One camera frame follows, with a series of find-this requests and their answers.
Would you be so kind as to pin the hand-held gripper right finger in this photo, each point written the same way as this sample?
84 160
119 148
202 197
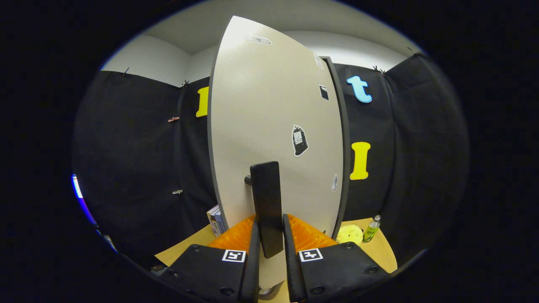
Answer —
290 269

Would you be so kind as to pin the blue cover book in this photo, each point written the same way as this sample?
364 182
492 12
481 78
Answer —
219 223

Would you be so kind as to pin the beige shoe cabinet door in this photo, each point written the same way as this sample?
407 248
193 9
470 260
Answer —
261 105

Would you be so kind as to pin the grey shoe cabinet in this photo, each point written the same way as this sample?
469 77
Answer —
343 139

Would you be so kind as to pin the white cover book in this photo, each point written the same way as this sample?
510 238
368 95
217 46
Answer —
212 221

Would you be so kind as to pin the green drink bottle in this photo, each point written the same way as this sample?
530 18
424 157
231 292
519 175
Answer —
371 230

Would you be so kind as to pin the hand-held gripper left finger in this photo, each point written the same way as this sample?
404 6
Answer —
252 269

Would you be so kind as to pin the yellow plush toy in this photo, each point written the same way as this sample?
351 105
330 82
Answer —
349 234

